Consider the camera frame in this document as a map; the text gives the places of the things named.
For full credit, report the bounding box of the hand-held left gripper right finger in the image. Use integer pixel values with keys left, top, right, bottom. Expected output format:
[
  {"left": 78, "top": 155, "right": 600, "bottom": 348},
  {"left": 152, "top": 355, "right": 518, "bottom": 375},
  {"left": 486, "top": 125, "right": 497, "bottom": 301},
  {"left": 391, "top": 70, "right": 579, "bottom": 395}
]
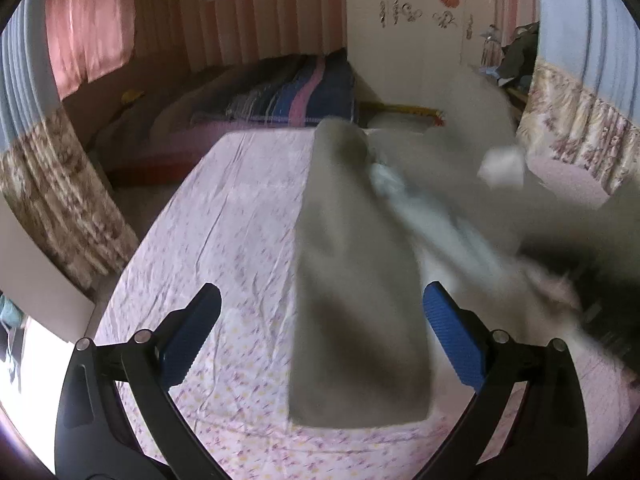
[{"left": 410, "top": 282, "right": 589, "bottom": 480}]

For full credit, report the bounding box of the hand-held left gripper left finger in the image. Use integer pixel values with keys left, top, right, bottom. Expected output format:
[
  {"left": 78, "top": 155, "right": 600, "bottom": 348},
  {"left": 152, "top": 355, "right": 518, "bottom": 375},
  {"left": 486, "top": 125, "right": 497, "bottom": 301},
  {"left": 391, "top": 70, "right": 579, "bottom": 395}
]
[{"left": 52, "top": 283, "right": 233, "bottom": 480}]

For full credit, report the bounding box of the olive and white jacket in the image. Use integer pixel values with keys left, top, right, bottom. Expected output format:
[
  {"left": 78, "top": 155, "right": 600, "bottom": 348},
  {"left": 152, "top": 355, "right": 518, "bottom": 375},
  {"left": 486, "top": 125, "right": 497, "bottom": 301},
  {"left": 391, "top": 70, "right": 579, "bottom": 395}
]
[{"left": 287, "top": 67, "right": 621, "bottom": 428}]

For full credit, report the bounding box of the pink floral bed sheet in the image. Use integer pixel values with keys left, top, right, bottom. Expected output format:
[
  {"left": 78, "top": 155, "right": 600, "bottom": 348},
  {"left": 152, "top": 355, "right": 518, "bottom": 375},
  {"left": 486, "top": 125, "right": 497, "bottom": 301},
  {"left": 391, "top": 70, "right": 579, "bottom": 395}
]
[{"left": 85, "top": 130, "right": 640, "bottom": 480}]

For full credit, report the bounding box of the grey white board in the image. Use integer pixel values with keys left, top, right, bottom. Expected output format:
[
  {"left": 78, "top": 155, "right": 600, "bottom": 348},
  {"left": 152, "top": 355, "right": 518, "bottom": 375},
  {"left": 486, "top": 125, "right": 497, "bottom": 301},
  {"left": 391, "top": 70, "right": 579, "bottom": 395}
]
[{"left": 0, "top": 195, "right": 96, "bottom": 346}]

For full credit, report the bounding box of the blue floral curtain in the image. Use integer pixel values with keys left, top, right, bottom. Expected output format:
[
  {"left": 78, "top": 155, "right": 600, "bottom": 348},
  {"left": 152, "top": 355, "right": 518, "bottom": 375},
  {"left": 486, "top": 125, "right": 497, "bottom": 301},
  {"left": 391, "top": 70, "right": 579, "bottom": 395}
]
[
  {"left": 515, "top": 0, "right": 640, "bottom": 196},
  {"left": 0, "top": 0, "right": 141, "bottom": 291}
]

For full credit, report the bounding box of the dark pink bed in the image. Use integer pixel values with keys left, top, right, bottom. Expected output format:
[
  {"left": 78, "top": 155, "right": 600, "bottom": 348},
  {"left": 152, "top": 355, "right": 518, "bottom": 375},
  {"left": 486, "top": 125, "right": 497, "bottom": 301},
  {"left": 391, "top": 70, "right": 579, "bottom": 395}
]
[{"left": 62, "top": 49, "right": 361, "bottom": 181}]

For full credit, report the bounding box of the blue pink striped blanket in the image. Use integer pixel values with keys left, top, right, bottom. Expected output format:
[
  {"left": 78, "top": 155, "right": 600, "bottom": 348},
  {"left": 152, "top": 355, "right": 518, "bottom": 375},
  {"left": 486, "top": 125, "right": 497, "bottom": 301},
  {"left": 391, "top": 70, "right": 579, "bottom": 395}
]
[{"left": 192, "top": 50, "right": 361, "bottom": 128}]

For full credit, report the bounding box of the white wardrobe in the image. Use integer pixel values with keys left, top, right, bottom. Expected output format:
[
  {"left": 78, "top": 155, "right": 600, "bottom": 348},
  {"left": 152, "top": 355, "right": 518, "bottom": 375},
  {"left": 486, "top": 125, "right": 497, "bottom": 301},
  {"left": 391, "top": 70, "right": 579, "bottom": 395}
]
[{"left": 345, "top": 0, "right": 501, "bottom": 106}]

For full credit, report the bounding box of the clear plastic bottle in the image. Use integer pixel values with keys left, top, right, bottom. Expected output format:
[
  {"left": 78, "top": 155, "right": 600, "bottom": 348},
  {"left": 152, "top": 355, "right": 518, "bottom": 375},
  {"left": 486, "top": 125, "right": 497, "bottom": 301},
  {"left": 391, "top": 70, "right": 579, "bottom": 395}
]
[{"left": 480, "top": 25, "right": 501, "bottom": 68}]

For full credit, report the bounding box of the pink window curtain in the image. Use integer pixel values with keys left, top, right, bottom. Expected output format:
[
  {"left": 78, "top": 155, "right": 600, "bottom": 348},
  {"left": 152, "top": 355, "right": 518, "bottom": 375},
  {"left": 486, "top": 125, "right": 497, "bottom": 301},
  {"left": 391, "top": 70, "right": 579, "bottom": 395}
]
[{"left": 45, "top": 0, "right": 136, "bottom": 101}]

